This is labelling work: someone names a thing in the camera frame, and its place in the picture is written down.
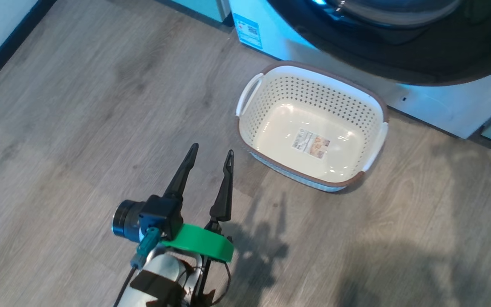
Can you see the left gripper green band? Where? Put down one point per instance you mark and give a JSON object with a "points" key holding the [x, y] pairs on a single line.
{"points": [[198, 243]]}

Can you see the white washing machine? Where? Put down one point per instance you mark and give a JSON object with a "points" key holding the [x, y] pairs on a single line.
{"points": [[441, 106]]}

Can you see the cream perforated laundry basket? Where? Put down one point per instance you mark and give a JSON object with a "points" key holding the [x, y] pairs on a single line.
{"points": [[267, 111]]}

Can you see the paper label in basket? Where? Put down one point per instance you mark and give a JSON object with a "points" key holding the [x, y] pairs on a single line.
{"points": [[311, 143]]}

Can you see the blue sticker on washing machine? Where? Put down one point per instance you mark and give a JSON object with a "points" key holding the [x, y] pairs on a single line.
{"points": [[247, 30]]}

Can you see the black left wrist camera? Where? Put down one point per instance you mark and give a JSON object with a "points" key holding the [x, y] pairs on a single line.
{"points": [[158, 215]]}

